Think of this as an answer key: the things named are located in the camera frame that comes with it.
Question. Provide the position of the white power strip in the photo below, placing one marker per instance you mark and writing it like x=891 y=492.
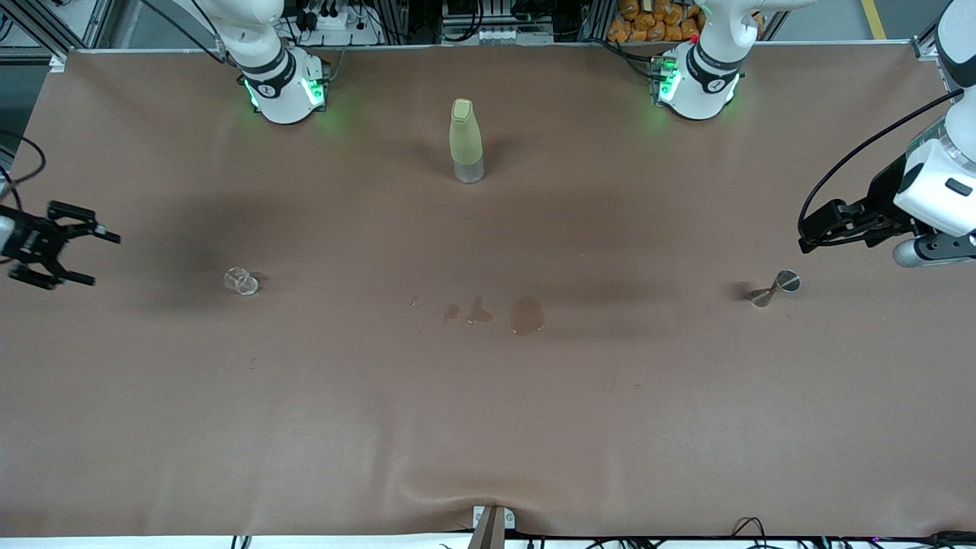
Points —
x=496 y=36
x=351 y=34

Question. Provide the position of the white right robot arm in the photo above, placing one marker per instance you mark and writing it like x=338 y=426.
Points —
x=282 y=84

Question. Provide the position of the brown table cloth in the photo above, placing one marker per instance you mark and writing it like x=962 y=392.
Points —
x=305 y=427

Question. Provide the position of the aluminium frame post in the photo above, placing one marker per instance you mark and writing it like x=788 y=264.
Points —
x=924 y=47
x=58 y=61

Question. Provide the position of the white table edge bracket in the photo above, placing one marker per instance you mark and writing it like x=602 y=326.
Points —
x=509 y=518

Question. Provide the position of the medium liquid puddle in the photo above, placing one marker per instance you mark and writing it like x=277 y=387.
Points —
x=479 y=314

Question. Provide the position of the large liquid puddle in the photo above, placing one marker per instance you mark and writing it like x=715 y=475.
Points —
x=526 y=316

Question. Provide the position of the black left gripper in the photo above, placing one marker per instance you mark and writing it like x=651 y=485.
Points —
x=884 y=195

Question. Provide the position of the steel double-ended jigger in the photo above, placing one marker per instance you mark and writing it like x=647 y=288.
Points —
x=788 y=281

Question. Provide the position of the small liquid puddle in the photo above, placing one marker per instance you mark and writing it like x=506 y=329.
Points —
x=451 y=311

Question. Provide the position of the yellow-green bottle with cap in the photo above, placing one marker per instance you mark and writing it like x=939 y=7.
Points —
x=465 y=137

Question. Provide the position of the orange snack bags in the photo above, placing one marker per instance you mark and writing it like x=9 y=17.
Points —
x=648 y=23

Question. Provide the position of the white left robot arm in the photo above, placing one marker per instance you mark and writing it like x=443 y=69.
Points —
x=934 y=191

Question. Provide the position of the clear glass measuring cup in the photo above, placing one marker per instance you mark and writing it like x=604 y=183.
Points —
x=242 y=282

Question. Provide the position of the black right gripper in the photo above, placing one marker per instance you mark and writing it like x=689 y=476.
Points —
x=29 y=239

